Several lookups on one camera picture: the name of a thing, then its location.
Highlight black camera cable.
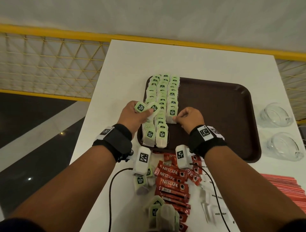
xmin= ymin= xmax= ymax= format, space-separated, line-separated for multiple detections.
xmin=108 ymin=168 xmax=133 ymax=232
xmin=189 ymin=163 xmax=231 ymax=232

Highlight black right wrist strap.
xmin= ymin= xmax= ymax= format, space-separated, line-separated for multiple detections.
xmin=188 ymin=125 xmax=227 ymax=159

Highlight pile of red coffee sticks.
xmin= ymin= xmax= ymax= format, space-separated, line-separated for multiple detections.
xmin=153 ymin=151 xmax=203 ymax=232

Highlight brown plastic tray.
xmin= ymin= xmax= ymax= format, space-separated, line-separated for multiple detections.
xmin=137 ymin=76 xmax=262 ymax=163

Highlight person's left forearm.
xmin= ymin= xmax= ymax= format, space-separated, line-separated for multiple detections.
xmin=7 ymin=145 xmax=117 ymax=225

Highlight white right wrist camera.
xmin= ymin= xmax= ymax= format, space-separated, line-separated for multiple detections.
xmin=175 ymin=144 xmax=192 ymax=169

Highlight person's right forearm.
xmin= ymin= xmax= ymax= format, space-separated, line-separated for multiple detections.
xmin=204 ymin=143 xmax=300 ymax=227

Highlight black left camera cable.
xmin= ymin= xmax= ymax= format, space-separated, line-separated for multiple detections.
xmin=108 ymin=168 xmax=133 ymax=232

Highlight black right camera cable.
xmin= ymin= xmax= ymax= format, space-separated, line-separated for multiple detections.
xmin=189 ymin=163 xmax=231 ymax=232

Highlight person's left hand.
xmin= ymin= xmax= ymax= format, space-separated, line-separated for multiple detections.
xmin=117 ymin=101 xmax=155 ymax=137

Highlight person's right hand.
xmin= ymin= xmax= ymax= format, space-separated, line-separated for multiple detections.
xmin=172 ymin=107 xmax=205 ymax=135

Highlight black left wrist strap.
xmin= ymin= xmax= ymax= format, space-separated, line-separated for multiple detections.
xmin=92 ymin=123 xmax=133 ymax=163

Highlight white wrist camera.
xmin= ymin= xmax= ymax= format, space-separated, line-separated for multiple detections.
xmin=175 ymin=144 xmax=192 ymax=169
xmin=133 ymin=146 xmax=152 ymax=176

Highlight clear glass cup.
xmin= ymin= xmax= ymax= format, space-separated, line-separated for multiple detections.
xmin=259 ymin=102 xmax=294 ymax=128
xmin=266 ymin=132 xmax=305 ymax=162

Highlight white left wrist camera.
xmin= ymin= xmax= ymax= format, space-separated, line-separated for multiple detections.
xmin=133 ymin=146 xmax=152 ymax=176

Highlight white sugar sachet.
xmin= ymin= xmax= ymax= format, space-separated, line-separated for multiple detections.
xmin=199 ymin=184 xmax=212 ymax=203
xmin=202 ymin=202 xmax=214 ymax=224

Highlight black wrist strap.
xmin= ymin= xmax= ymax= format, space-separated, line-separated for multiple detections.
xmin=188 ymin=125 xmax=227 ymax=159
xmin=92 ymin=123 xmax=133 ymax=163

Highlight yellow mesh railing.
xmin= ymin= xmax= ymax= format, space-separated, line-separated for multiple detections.
xmin=0 ymin=23 xmax=306 ymax=125

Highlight stack of red flat packets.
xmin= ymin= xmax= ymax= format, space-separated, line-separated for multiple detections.
xmin=260 ymin=174 xmax=306 ymax=214

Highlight green tea bag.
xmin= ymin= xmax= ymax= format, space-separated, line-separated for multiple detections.
xmin=134 ymin=174 xmax=150 ymax=194
xmin=143 ymin=195 xmax=165 ymax=214
xmin=166 ymin=106 xmax=179 ymax=124
xmin=146 ymin=166 xmax=156 ymax=187
xmin=146 ymin=102 xmax=160 ymax=120
xmin=134 ymin=101 xmax=147 ymax=113
xmin=148 ymin=205 xmax=161 ymax=228
xmin=156 ymin=204 xmax=180 ymax=232

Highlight rows of green tea bags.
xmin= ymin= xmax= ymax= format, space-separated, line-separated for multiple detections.
xmin=142 ymin=73 xmax=181 ymax=148

